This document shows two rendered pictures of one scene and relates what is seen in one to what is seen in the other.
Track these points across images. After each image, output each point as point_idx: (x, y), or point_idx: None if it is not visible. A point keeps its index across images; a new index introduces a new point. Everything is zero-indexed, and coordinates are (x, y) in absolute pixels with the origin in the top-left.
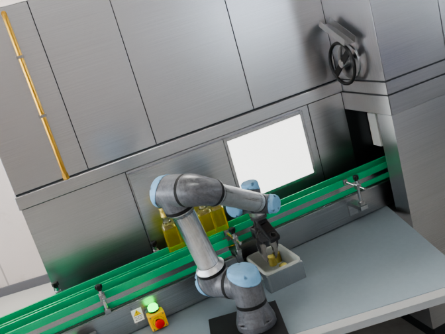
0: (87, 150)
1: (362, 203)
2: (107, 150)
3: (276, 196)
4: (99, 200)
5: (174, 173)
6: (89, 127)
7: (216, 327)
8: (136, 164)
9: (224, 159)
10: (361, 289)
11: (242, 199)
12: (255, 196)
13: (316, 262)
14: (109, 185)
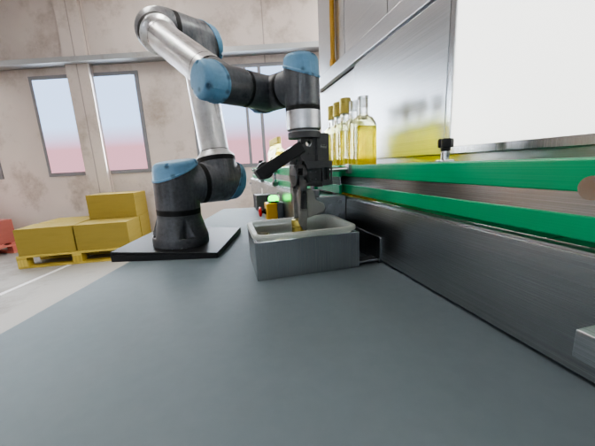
0: (346, 32)
1: None
2: (355, 31)
3: (198, 61)
4: (344, 96)
5: (382, 67)
6: (351, 1)
7: (216, 228)
8: (362, 50)
9: (443, 40)
10: (91, 334)
11: (164, 51)
12: (181, 52)
13: (305, 296)
14: (351, 79)
